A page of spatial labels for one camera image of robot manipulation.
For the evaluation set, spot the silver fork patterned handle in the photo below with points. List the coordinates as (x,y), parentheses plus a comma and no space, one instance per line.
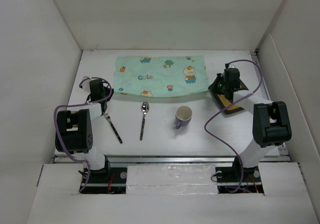
(108,119)

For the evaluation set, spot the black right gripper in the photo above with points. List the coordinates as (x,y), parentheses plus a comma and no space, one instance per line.
(214,88)

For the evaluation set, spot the purple mug white inside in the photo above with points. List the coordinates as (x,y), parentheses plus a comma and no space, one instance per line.
(183,116)

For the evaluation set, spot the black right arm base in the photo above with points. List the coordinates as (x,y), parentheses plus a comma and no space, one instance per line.
(229,182)

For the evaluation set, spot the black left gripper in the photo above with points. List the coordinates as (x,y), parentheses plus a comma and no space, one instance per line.
(108,91)

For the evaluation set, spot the silver spoon patterned handle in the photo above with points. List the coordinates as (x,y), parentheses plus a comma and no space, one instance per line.
(145,109)

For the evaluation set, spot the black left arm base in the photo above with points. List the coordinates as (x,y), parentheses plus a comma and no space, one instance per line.
(115,182)

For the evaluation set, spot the green cartoon print cloth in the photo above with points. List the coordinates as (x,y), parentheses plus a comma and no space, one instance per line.
(160,77)

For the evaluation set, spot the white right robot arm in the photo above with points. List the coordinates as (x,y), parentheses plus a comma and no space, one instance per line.
(270,125)

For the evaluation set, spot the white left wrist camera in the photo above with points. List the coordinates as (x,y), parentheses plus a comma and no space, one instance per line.
(85,83)

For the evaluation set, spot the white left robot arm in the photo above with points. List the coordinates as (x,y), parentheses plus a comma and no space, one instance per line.
(73,125)

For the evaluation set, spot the aluminium front rail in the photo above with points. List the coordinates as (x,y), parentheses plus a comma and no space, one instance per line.
(136,159)

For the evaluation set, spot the square black amber plate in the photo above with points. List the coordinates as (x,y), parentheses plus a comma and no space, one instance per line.
(220,99)

